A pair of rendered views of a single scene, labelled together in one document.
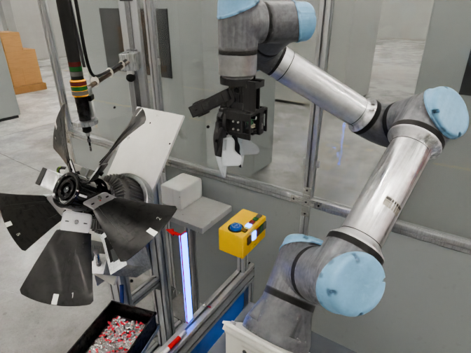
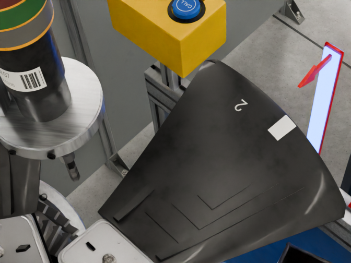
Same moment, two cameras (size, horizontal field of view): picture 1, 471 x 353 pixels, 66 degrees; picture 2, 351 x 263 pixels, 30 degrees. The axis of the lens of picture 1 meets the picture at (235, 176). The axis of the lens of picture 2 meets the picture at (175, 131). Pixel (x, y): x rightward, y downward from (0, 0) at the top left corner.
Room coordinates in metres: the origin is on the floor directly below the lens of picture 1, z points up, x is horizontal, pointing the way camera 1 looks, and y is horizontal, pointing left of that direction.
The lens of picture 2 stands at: (0.87, 0.64, 1.77)
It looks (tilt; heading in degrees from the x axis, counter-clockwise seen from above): 57 degrees down; 287
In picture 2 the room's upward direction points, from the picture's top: 7 degrees counter-clockwise
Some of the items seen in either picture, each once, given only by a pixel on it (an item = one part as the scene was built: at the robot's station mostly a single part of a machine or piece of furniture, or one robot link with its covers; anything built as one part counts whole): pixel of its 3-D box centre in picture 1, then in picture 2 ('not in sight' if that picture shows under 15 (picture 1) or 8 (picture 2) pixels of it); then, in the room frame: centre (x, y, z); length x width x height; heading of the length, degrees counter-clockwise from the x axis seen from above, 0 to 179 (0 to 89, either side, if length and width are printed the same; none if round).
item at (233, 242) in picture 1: (242, 234); (166, 18); (1.07, -0.03, 1.02); 0.16 x 0.10 x 0.11; 147
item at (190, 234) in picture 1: (192, 276); not in sight; (1.54, 0.23, 0.42); 0.04 x 0.04 x 0.83; 57
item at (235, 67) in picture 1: (238, 65); not in sight; (0.73, -0.01, 1.65); 0.08 x 0.08 x 0.05
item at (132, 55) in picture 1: (130, 60); not in sight; (1.64, 0.46, 1.53); 0.10 x 0.07 x 0.09; 2
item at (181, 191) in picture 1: (179, 190); not in sight; (1.60, 0.28, 0.92); 0.17 x 0.16 x 0.11; 147
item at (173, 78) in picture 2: (242, 256); (171, 59); (1.07, -0.03, 0.92); 0.03 x 0.03 x 0.12; 57
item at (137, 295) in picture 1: (142, 291); not in sight; (1.27, 0.43, 0.56); 0.19 x 0.04 x 0.04; 147
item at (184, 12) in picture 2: (235, 227); (186, 7); (1.03, 0.00, 1.08); 0.04 x 0.04 x 0.02
